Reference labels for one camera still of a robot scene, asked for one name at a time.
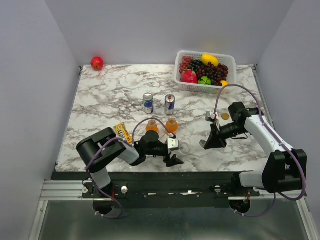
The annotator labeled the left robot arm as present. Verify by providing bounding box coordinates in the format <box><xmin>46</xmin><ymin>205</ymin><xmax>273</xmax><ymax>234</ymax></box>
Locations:
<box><xmin>76</xmin><ymin>127</ymin><xmax>183</xmax><ymax>198</ymax></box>

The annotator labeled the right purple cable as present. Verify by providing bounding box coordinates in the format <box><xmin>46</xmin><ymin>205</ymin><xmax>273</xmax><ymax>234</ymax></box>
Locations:
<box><xmin>213</xmin><ymin>83</ymin><xmax>308</xmax><ymax>217</ymax></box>

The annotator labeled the clear glass jar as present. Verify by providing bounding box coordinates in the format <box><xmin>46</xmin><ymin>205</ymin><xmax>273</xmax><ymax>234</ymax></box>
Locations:
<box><xmin>179</xmin><ymin>142</ymin><xmax>191</xmax><ymax>155</ymax></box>

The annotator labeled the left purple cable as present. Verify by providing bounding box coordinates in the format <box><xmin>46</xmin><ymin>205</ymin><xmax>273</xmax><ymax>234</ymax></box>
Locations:
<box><xmin>84</xmin><ymin>117</ymin><xmax>177</xmax><ymax>220</ymax></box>

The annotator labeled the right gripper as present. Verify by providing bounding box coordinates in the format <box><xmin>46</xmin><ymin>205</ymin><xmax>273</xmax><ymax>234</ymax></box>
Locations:
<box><xmin>204</xmin><ymin>121</ymin><xmax>248</xmax><ymax>150</ymax></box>

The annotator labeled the gold bottle cap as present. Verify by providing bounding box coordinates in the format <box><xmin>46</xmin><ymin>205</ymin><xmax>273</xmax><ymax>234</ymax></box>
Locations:
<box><xmin>221</xmin><ymin>112</ymin><xmax>230</xmax><ymax>120</ymax></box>

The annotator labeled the blue silver energy can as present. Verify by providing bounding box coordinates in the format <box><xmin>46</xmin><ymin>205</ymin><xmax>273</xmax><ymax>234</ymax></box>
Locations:
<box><xmin>164</xmin><ymin>94</ymin><xmax>176</xmax><ymax>116</ymax></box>

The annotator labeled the blue energy can left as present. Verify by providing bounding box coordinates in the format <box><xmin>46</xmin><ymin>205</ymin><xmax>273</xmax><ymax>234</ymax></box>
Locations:
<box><xmin>143</xmin><ymin>92</ymin><xmax>154</xmax><ymax>114</ymax></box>

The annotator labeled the silver jar lid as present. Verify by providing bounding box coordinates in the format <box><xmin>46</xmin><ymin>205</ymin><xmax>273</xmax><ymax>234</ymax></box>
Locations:
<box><xmin>199</xmin><ymin>140</ymin><xmax>206</xmax><ymax>148</ymax></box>

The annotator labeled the red apple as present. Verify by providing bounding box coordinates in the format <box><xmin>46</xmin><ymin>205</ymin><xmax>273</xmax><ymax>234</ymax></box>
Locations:
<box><xmin>90</xmin><ymin>56</ymin><xmax>104</xmax><ymax>71</ymax></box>

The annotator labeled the orange juice bottle left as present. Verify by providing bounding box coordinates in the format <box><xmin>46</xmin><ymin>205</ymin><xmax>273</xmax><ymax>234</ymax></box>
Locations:
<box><xmin>145</xmin><ymin>119</ymin><xmax>159</xmax><ymax>133</ymax></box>

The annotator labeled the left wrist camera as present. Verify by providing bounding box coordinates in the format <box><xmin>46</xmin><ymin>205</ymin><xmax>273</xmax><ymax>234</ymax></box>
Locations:
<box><xmin>167</xmin><ymin>137</ymin><xmax>180</xmax><ymax>151</ymax></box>

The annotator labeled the aluminium rail frame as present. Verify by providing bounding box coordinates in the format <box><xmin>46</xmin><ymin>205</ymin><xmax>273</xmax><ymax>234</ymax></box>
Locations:
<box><xmin>30</xmin><ymin>180</ymin><xmax>320</xmax><ymax>240</ymax></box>

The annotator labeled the light red grape bunch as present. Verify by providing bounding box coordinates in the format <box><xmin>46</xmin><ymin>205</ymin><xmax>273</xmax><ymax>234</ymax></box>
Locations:
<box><xmin>179</xmin><ymin>56</ymin><xmax>194</xmax><ymax>74</ymax></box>

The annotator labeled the purple cable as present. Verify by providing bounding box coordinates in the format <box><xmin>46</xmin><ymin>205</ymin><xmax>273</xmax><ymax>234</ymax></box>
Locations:
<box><xmin>84</xmin><ymin>117</ymin><xmax>177</xmax><ymax>220</ymax></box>
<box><xmin>213</xmin><ymin>83</ymin><xmax>308</xmax><ymax>217</ymax></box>

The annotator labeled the black grape bunch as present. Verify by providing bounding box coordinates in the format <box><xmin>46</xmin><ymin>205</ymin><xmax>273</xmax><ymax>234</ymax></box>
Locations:
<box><xmin>188</xmin><ymin>59</ymin><xmax>204</xmax><ymax>71</ymax></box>

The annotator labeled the dark red grape bunch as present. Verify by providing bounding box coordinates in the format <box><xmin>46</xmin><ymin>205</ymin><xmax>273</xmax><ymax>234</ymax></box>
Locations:
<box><xmin>195</xmin><ymin>63</ymin><xmax>229</xmax><ymax>87</ymax></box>

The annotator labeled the yellow candy packet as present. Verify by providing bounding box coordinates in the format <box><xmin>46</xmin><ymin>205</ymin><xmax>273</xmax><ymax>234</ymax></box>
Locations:
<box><xmin>113</xmin><ymin>122</ymin><xmax>133</xmax><ymax>144</ymax></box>

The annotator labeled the white plastic fruit basket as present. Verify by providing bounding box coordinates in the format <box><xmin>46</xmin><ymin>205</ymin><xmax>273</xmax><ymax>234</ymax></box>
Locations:
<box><xmin>174</xmin><ymin>50</ymin><xmax>237</xmax><ymax>94</ymax></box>

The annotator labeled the orange juice bottle right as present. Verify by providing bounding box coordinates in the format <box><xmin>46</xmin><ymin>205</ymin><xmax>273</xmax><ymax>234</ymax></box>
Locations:
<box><xmin>165</xmin><ymin>118</ymin><xmax>179</xmax><ymax>134</ymax></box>

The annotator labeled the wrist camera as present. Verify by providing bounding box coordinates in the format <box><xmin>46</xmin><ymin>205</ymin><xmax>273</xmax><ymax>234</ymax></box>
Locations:
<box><xmin>167</xmin><ymin>137</ymin><xmax>180</xmax><ymax>151</ymax></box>
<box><xmin>205</xmin><ymin>111</ymin><xmax>220</xmax><ymax>125</ymax></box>

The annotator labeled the green round fruit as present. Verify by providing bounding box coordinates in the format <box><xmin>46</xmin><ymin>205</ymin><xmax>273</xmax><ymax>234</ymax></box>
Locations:
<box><xmin>198</xmin><ymin>76</ymin><xmax>212</xmax><ymax>86</ymax></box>

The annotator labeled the orange juice bottle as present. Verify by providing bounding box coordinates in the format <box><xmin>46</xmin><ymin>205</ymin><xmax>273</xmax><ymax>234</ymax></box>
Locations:
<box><xmin>145</xmin><ymin>119</ymin><xmax>159</xmax><ymax>133</ymax></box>
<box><xmin>165</xmin><ymin>118</ymin><xmax>179</xmax><ymax>134</ymax></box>

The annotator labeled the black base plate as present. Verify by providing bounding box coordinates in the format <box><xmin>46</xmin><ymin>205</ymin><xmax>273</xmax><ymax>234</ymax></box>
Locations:
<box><xmin>51</xmin><ymin>171</ymin><xmax>291</xmax><ymax>210</ymax></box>

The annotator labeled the red dragon fruit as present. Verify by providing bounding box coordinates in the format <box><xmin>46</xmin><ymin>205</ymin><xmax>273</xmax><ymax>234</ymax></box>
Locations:
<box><xmin>180</xmin><ymin>69</ymin><xmax>198</xmax><ymax>84</ymax></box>

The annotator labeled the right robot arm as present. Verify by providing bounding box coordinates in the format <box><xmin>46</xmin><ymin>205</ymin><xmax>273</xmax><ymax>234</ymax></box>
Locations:
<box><xmin>200</xmin><ymin>102</ymin><xmax>307</xmax><ymax>196</ymax></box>

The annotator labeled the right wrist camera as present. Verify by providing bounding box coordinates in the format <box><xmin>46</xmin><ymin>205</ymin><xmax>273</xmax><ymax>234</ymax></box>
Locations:
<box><xmin>205</xmin><ymin>111</ymin><xmax>220</xmax><ymax>125</ymax></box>

